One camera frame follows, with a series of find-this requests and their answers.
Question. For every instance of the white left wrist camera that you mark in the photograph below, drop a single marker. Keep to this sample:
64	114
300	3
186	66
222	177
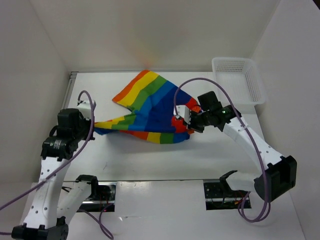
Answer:
85	109

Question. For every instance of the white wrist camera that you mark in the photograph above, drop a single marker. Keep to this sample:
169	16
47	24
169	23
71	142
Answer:
182	113
85	109

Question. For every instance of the rainbow striped shorts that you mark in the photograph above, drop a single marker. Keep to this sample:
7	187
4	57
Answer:
151	100

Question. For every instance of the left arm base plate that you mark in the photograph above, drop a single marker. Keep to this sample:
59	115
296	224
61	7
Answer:
105	197

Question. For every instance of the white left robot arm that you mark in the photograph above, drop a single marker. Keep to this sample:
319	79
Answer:
48	218

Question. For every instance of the white plastic basket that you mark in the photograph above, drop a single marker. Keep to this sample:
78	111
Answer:
241	79

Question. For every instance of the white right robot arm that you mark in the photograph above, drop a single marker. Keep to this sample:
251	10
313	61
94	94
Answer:
278	173

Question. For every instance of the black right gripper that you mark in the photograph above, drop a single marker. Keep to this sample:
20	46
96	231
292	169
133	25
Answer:
192	125

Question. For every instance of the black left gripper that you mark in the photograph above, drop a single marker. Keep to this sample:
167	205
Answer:
89	122

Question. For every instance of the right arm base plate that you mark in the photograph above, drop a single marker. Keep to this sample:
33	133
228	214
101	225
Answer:
217	199

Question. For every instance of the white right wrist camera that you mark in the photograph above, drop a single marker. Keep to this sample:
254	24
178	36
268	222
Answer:
182	113

